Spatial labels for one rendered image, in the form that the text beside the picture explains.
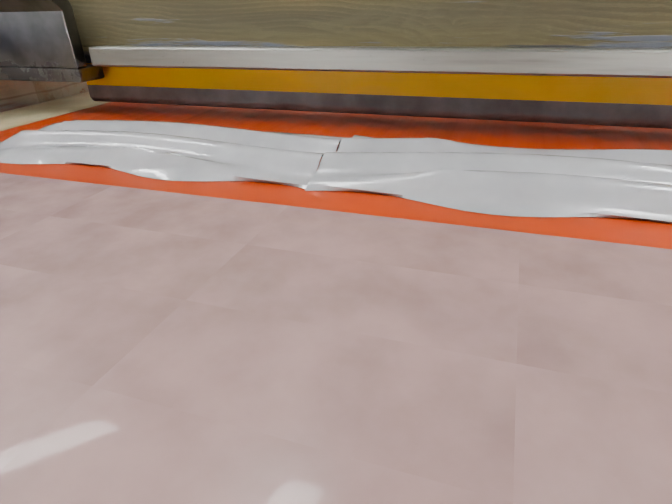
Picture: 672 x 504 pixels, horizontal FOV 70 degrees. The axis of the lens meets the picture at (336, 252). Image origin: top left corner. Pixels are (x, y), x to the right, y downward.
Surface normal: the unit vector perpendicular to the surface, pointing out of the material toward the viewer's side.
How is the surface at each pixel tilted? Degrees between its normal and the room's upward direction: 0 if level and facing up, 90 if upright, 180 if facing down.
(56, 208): 32
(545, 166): 2
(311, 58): 56
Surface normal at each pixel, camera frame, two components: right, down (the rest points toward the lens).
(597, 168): -0.22, -0.49
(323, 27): -0.33, 0.43
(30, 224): -0.03, -0.88
